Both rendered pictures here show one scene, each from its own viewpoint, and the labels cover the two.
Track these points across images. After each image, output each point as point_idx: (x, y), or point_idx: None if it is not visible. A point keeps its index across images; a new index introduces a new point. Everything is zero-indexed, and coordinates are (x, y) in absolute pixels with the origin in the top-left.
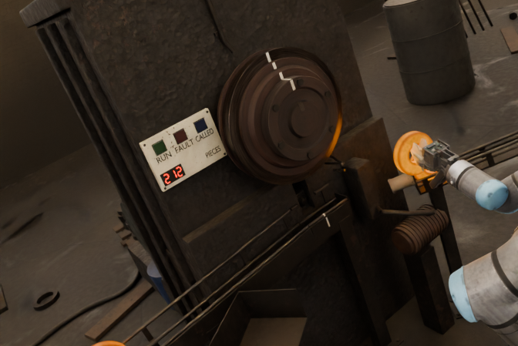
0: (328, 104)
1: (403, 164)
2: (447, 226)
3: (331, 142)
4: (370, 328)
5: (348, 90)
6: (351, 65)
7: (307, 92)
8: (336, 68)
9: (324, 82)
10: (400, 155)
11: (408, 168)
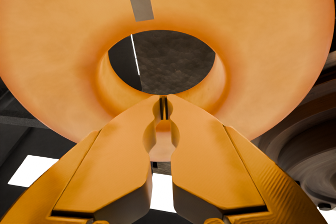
0: (305, 175)
1: (295, 71)
2: None
3: (334, 81)
4: None
5: (167, 52)
6: (150, 76)
7: (321, 190)
8: (178, 84)
9: None
10: (273, 121)
11: (276, 24)
